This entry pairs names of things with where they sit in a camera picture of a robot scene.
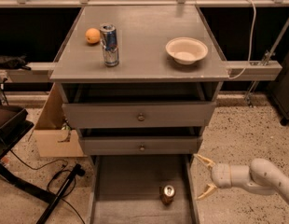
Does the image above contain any metal rail frame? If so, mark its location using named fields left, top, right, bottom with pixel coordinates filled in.
left=0, top=0, right=289, bottom=83

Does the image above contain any white paper bowl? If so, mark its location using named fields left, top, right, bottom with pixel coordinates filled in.
left=165, top=37, right=209, bottom=65

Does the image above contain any grey drawer cabinet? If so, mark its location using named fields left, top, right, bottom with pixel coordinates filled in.
left=51, top=6, right=228, bottom=155

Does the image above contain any black floor cable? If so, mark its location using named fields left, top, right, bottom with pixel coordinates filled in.
left=9, top=148, right=87, bottom=224

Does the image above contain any blue silver energy drink can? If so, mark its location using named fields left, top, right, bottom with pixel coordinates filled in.
left=100, top=23, right=119, bottom=67

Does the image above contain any cardboard box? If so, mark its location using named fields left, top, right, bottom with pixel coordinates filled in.
left=33, top=85, right=84, bottom=158

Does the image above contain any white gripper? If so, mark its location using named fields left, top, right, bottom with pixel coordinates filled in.
left=194, top=154, right=251, bottom=200

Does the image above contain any black stand with tray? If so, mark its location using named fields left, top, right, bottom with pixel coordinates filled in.
left=0, top=105, right=87, bottom=224

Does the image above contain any orange fruit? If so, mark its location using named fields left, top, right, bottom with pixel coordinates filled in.
left=85, top=28, right=100, bottom=44

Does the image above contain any grey middle drawer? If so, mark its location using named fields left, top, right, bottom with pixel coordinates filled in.
left=79, top=136, right=202, bottom=155

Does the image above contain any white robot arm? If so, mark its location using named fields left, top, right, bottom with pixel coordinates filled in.
left=195, top=154, right=289, bottom=205

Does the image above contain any black cabinet at right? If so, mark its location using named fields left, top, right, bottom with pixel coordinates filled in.
left=269, top=51, right=289, bottom=126

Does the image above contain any grey bottom drawer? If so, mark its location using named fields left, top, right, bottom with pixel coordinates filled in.
left=87, top=155, right=200, bottom=224

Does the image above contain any grey drawer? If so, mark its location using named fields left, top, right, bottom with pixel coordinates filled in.
left=62, top=102, right=215, bottom=128
left=87, top=155, right=200, bottom=224
left=79, top=136, right=202, bottom=155

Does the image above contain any white cable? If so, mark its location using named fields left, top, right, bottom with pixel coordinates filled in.
left=228, top=0, right=257, bottom=80

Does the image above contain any orange soda can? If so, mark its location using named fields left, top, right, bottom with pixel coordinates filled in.
left=159, top=185, right=175, bottom=205

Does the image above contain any grey top drawer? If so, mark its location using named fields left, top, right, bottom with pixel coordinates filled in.
left=62, top=102, right=215, bottom=128

